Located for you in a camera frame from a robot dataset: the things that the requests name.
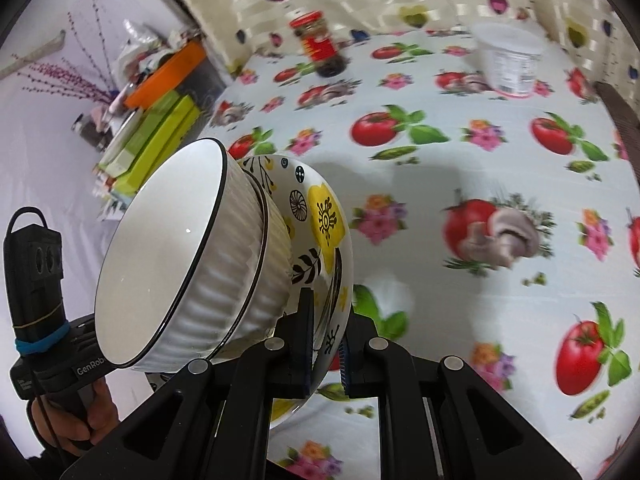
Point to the clear plastic bag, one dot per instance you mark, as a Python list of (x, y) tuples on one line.
[(137, 45)]

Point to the grey bar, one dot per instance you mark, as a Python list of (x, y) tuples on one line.
[(30, 57)]

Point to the purple dried flower branches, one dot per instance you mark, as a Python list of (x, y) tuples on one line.
[(75, 82)]

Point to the person's left hand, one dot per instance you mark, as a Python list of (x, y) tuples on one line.
[(65, 432)]

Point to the red-lidded sauce jar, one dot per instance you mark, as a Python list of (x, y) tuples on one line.
[(320, 45)]

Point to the white ribbed bowl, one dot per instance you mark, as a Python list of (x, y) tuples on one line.
[(280, 255), (160, 260)]

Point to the dark glass jar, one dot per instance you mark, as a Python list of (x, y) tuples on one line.
[(90, 132)]

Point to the floral patterned bowl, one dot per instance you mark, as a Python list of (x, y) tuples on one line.
[(325, 220)]

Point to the lime green box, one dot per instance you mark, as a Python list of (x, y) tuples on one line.
[(162, 137), (175, 142)]

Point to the orange box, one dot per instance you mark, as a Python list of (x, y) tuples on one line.
[(165, 77)]

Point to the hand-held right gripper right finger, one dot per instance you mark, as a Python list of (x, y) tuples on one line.
[(345, 372)]

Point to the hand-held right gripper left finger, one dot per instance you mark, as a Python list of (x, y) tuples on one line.
[(300, 345)]

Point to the vegetable print tablecloth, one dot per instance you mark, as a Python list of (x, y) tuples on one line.
[(450, 160)]

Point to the pale green box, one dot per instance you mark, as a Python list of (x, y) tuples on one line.
[(135, 140)]

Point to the white plastic tub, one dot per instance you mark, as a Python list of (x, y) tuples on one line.
[(510, 65)]

